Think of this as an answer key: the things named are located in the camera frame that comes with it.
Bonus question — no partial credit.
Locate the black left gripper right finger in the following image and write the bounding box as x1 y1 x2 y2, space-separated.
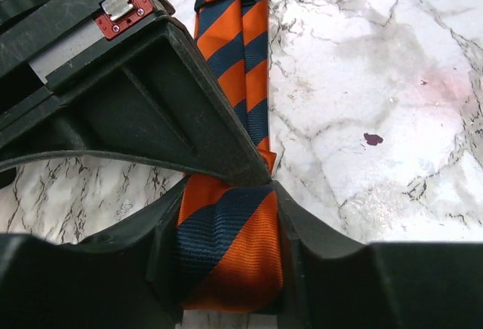
273 182 482 328

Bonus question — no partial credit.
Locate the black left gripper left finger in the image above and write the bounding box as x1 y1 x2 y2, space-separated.
1 181 186 328

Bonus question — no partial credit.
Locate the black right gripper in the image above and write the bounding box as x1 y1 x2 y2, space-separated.
1 0 270 186

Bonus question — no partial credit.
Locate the orange navy striped tie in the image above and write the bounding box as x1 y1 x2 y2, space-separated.
172 0 283 313

